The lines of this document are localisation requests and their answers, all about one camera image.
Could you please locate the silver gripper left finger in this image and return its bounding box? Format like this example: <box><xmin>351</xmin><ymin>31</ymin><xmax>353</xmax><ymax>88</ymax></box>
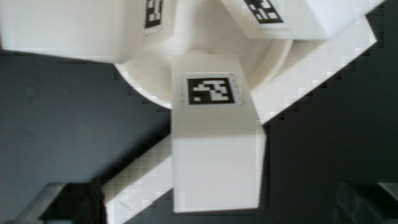
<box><xmin>10</xmin><ymin>181</ymin><xmax>106</xmax><ymax>224</ymax></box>

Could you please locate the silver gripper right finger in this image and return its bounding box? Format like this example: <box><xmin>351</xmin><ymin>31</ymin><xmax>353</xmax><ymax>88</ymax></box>
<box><xmin>335</xmin><ymin>182</ymin><xmax>398</xmax><ymax>224</ymax></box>

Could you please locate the white round stool seat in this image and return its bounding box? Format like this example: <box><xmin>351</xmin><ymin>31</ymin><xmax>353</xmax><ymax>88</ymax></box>
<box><xmin>115</xmin><ymin>0</ymin><xmax>293</xmax><ymax>108</ymax></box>

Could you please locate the white front wall rail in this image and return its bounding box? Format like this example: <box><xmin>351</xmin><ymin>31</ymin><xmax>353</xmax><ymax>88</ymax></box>
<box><xmin>103</xmin><ymin>137</ymin><xmax>172</xmax><ymax>224</ymax></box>

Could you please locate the white wall rail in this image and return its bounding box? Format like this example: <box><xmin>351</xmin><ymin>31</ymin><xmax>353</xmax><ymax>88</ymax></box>
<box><xmin>103</xmin><ymin>137</ymin><xmax>172</xmax><ymax>224</ymax></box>
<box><xmin>246</xmin><ymin>18</ymin><xmax>376</xmax><ymax>123</ymax></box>

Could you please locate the white right wall rail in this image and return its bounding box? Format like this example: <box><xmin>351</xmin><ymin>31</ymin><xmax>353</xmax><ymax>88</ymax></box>
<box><xmin>246</xmin><ymin>18</ymin><xmax>376</xmax><ymax>123</ymax></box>

